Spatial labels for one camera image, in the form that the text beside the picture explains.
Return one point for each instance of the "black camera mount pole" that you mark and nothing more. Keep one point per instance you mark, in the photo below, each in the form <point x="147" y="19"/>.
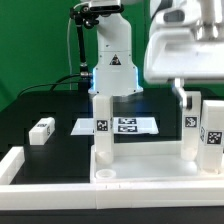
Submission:
<point x="82" y="46"/>

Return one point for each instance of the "fiducial marker base sheet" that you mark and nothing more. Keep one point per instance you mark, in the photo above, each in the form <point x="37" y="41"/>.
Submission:
<point x="121" y="125"/>

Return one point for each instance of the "white desk tabletop tray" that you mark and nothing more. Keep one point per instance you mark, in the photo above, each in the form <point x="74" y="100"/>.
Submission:
<point x="149" y="162"/>

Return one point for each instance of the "black camera on mount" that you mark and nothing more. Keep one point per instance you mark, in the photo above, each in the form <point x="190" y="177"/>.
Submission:
<point x="105" y="6"/>

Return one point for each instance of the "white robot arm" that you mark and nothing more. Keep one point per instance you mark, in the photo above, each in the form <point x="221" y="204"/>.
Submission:
<point x="115" y="74"/>

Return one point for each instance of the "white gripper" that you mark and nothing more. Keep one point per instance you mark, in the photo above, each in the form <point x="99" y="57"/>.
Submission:
<point x="173" y="54"/>

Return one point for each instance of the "white U-shaped obstacle fence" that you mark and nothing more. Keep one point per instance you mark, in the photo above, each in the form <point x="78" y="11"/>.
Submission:
<point x="106" y="190"/>

